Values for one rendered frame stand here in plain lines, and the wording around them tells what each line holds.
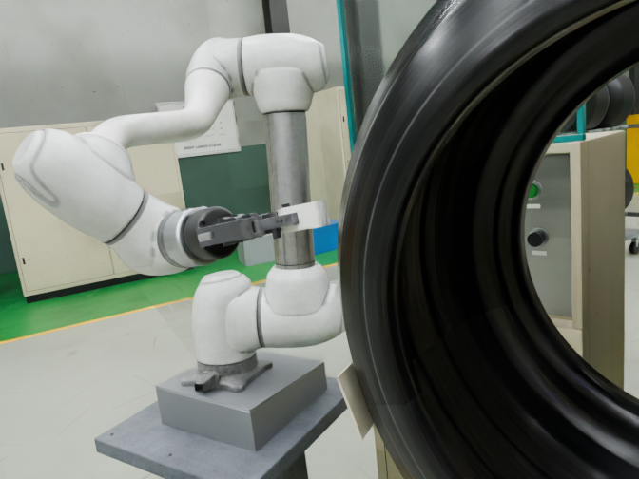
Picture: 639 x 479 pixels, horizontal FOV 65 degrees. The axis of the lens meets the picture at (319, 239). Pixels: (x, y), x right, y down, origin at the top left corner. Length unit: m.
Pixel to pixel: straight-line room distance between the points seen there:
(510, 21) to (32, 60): 8.11
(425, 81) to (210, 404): 1.04
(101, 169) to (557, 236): 0.87
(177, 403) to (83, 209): 0.72
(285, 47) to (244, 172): 7.52
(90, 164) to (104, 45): 7.67
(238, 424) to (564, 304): 0.76
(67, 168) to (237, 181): 7.92
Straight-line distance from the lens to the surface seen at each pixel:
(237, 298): 1.26
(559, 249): 1.16
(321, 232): 6.13
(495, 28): 0.34
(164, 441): 1.38
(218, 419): 1.28
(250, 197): 8.73
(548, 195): 1.14
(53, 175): 0.76
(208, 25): 8.82
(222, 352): 1.30
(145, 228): 0.79
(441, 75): 0.35
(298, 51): 1.20
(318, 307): 1.23
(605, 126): 5.16
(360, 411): 0.49
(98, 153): 0.79
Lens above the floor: 1.32
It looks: 11 degrees down
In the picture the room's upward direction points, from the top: 6 degrees counter-clockwise
